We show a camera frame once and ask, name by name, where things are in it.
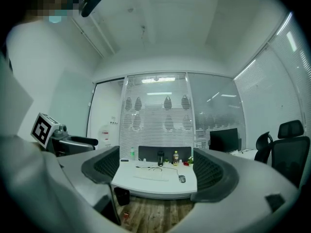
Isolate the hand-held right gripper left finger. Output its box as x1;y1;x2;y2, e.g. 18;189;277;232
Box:
81;145;121;185

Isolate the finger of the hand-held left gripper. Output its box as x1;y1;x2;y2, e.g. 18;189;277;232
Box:
70;135;99;146

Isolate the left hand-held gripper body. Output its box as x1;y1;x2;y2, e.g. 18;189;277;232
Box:
30;112;96;158

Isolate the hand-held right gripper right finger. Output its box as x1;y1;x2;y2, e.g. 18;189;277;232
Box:
190;147;240;202

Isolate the black waste bin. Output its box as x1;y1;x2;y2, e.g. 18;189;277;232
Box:
114;186;131;207

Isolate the black monitor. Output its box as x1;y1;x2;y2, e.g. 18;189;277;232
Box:
209;128;239;153

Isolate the dark desk partition panel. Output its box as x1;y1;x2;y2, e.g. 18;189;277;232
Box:
138;145;192;163

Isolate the white keyboard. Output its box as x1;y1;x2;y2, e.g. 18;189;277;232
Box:
133;172;170;182

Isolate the white desk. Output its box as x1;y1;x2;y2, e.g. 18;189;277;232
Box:
110;159;198;200

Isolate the black mesh office chair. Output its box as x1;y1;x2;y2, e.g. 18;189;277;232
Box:
270;119;311;189
254;131;274;165

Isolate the teal face mask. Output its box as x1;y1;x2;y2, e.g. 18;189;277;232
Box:
48;9;69;24

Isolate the black cable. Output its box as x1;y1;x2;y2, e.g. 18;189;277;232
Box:
135;165;181;177

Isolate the black head-mounted camera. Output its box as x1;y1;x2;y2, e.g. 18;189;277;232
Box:
81;0;104;18

